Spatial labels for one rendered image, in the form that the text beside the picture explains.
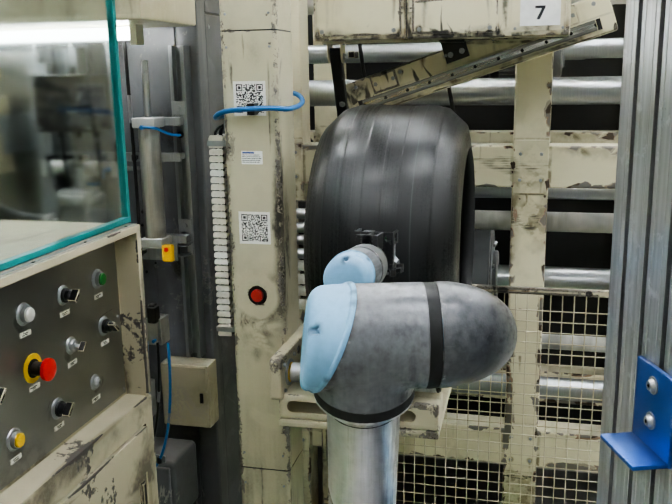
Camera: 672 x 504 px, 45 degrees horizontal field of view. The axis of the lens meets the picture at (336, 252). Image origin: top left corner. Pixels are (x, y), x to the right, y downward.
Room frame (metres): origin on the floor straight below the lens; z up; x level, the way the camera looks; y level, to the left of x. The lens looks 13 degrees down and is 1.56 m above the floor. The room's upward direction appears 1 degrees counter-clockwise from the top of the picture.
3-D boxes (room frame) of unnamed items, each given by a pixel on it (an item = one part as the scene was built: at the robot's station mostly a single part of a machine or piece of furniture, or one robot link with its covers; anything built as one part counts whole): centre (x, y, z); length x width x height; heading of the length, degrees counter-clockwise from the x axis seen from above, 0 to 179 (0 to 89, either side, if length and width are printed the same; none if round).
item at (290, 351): (1.87, 0.09, 0.90); 0.40 x 0.03 x 0.10; 166
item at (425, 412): (1.69, -0.05, 0.83); 0.36 x 0.09 x 0.06; 76
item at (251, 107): (1.87, 0.17, 1.49); 0.19 x 0.19 x 0.06; 76
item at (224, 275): (1.86, 0.26, 1.19); 0.05 x 0.04 x 0.48; 166
